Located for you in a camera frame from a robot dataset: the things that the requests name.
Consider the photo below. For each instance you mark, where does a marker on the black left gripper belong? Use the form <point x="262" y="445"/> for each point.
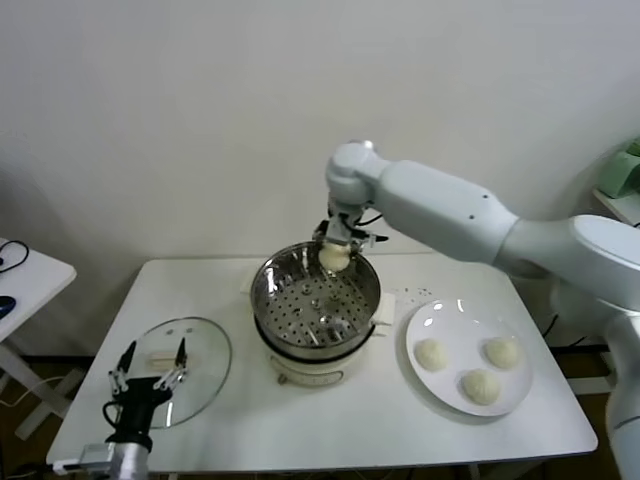
<point x="137" y="400"/>

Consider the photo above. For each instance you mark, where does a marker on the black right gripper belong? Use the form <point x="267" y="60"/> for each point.
<point x="359" y="220"/>

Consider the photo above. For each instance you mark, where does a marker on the white steamed baozi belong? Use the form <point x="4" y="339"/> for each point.
<point x="502" y="352"/>
<point x="431" y="355"/>
<point x="480" y="387"/>
<point x="334" y="257"/>

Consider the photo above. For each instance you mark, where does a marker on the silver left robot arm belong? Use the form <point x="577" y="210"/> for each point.
<point x="132" y="460"/>

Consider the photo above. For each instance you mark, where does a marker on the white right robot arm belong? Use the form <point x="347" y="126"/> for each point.
<point x="440" y="200"/>

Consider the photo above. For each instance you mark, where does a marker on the steel perforated steamer basket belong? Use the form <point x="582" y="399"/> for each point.
<point x="265" y="290"/>

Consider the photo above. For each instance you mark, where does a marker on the round glass pot lid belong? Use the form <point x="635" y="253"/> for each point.
<point x="200" y="350"/>

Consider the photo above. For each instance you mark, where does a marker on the white electric cooker pot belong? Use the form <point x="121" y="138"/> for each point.
<point x="310" y="375"/>

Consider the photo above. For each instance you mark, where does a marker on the small blue object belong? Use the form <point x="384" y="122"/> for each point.
<point x="6" y="306"/>

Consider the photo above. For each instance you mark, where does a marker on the large white plate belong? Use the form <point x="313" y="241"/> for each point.
<point x="450" y="395"/>

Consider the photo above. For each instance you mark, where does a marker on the pale green appliance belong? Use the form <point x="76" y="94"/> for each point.
<point x="620" y="175"/>

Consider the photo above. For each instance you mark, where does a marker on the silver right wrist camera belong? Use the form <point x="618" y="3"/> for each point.
<point x="340" y="227"/>

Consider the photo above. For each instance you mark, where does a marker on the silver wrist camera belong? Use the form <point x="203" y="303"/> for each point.
<point x="100" y="454"/>
<point x="340" y="227"/>

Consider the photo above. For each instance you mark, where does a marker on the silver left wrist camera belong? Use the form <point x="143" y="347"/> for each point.
<point x="100" y="454"/>

